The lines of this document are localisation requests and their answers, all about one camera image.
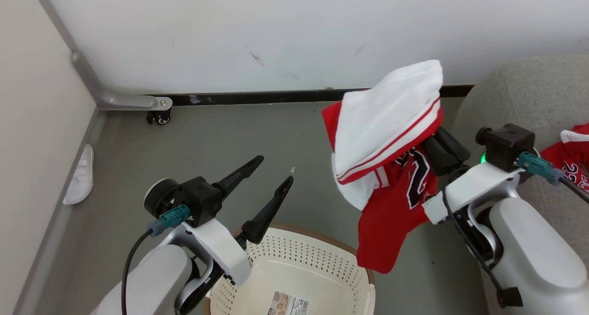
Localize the teal right camera connector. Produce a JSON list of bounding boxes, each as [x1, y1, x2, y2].
[[517, 152, 565, 186]]

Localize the black caster wheel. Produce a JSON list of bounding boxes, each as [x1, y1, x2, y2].
[[146, 110, 172, 126]]

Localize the black camera cable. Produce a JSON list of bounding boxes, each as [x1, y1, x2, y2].
[[559, 177, 589, 204], [121, 229, 155, 315]]

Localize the teal left camera connector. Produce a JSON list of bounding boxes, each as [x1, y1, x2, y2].
[[148, 204, 191, 238]]

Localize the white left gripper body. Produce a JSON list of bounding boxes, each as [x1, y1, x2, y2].
[[184, 218, 253, 286]]

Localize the cream perforated laundry basket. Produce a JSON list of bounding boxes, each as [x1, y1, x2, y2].
[[204, 224, 375, 315]]

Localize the black right camera cable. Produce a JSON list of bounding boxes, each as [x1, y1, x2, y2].
[[559, 177, 589, 204]]

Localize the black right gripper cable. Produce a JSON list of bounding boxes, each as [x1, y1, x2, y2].
[[441, 190, 524, 309]]

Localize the black left camera cable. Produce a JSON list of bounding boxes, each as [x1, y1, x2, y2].
[[121, 229, 155, 315]]

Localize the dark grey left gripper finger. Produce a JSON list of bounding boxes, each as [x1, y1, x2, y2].
[[213, 156, 265, 198], [241, 176, 294, 245]]

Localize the red basketball jersey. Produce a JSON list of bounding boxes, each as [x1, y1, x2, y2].
[[321, 101, 444, 274]]

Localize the white slipper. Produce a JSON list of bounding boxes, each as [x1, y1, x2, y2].
[[63, 143, 94, 205]]

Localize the black baseboard strip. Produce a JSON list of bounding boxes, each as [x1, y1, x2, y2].
[[168, 85, 474, 107]]

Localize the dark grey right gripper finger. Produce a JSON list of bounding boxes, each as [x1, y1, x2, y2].
[[437, 127, 472, 168], [422, 135, 457, 176]]

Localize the grey metal frame leg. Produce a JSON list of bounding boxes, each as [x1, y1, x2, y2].
[[30, 0, 173, 111]]

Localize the grey fabric sofa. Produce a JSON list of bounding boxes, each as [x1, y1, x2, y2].
[[451, 54, 589, 315]]

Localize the teal camera connector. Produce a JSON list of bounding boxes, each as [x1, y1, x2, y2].
[[148, 204, 191, 238], [517, 152, 565, 186]]

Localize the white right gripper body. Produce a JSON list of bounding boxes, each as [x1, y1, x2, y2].
[[422, 162, 523, 225]]

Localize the beige partition panel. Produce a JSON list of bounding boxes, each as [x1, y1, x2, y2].
[[0, 0, 99, 315]]

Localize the printed basket label sticker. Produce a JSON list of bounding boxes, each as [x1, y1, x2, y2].
[[268, 290, 310, 315]]

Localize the red Bulls 23 shorts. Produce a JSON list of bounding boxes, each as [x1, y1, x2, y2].
[[541, 124, 589, 194]]

